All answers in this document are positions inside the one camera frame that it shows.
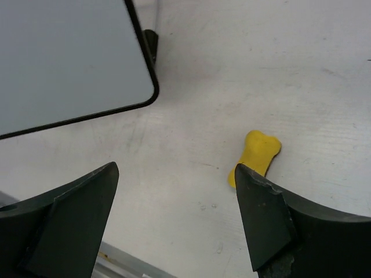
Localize black whiteboard stand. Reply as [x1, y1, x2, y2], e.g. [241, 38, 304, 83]
[143, 29, 159, 66]

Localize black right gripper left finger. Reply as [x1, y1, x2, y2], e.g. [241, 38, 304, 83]
[1, 162, 119, 277]

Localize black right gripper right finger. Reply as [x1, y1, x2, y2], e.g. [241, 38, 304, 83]
[235, 164, 370, 277]

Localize yellow bone-shaped eraser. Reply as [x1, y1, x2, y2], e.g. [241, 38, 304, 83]
[227, 130, 282, 188]

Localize whiteboard with black frame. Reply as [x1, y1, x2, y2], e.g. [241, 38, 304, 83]
[1, 1, 159, 139]

